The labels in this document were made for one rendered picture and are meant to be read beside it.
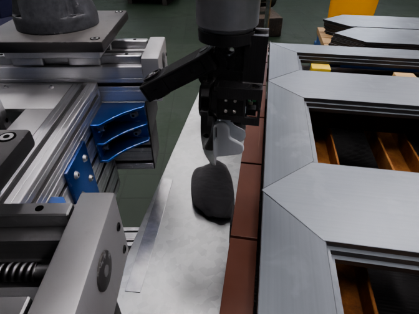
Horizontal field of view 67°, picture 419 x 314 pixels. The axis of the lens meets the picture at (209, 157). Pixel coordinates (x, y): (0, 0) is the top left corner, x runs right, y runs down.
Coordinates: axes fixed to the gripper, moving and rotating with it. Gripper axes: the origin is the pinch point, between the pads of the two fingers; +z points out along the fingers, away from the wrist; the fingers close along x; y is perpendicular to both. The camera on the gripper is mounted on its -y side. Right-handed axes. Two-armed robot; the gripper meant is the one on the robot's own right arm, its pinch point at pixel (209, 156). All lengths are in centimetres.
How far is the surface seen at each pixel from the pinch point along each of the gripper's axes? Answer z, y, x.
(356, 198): 5.3, 24.0, 0.0
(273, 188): 5.4, 10.8, 0.2
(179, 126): 89, -47, 149
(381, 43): 5, 48, 82
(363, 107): 6.3, 32.6, 34.4
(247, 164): 7.2, 6.1, 8.3
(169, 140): 89, -49, 130
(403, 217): 5.3, 30.1, -3.1
